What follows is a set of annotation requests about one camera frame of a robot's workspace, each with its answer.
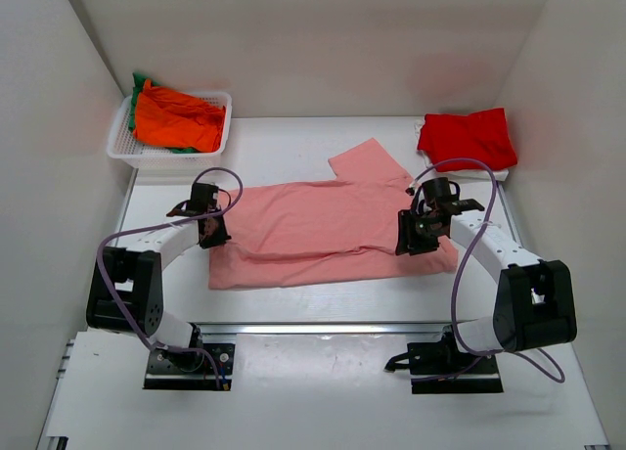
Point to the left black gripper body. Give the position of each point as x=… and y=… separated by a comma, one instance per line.
x=219, y=222

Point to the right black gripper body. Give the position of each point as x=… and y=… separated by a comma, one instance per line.
x=416, y=218

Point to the pink t-shirt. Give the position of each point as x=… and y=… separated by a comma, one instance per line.
x=338, y=230

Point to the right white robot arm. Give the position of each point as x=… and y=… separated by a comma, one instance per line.
x=534, y=304

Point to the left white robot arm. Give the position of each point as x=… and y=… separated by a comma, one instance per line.
x=126, y=293

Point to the orange t-shirt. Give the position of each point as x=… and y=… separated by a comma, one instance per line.
x=169, y=119

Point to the white plastic basket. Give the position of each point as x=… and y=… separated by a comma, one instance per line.
x=123, y=145

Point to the folded red t-shirt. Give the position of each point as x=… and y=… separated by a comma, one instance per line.
x=483, y=136

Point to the green t-shirt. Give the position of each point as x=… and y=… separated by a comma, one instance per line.
x=139, y=80

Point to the aluminium rail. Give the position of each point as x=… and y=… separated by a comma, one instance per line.
x=322, y=328

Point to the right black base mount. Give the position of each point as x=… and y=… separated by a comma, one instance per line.
x=439, y=367

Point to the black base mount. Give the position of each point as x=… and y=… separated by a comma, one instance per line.
x=439, y=367
x=208, y=371

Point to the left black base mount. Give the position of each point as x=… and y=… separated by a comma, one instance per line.
x=208, y=371

